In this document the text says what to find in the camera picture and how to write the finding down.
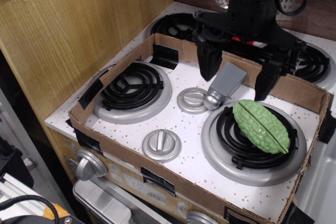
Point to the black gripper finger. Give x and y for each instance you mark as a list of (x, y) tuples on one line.
[(268, 77), (209, 58)]

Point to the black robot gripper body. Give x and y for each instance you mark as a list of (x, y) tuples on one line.
[(249, 28)]

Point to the grey pepper shaker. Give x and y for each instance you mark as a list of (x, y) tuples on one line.
[(223, 86)]

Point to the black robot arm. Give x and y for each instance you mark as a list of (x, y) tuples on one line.
[(248, 20)]

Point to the brown cardboard tray border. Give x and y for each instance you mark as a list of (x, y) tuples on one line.
[(189, 182)]

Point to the back left stove burner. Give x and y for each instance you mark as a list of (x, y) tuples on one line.
[(180, 25)]

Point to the stove burner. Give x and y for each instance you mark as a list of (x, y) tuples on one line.
[(180, 25), (316, 66), (235, 157), (140, 92)]

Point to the back right stove burner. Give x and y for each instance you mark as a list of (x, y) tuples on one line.
[(316, 66)]

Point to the silver middle stovetop knob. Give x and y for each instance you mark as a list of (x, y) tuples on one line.
[(190, 100)]

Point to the silver stovetop knob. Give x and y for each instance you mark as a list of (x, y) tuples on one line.
[(190, 100), (162, 145)]

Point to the green toy bitter gourd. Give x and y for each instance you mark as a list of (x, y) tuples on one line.
[(261, 127)]

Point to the front left stove burner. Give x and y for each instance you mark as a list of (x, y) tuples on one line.
[(140, 92)]

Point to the front right stove burner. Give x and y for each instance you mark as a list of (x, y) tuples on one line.
[(235, 157)]

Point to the silver front stovetop knob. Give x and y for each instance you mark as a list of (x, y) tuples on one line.
[(162, 145)]

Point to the toy oven clock display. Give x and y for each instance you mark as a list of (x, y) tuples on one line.
[(145, 189)]

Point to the silver oven knob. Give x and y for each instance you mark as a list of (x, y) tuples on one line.
[(196, 217), (89, 166)]

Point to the silver oven front knob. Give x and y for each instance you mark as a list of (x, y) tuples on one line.
[(89, 166)]

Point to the silver oven door handle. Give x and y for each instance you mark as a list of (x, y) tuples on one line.
[(112, 204)]

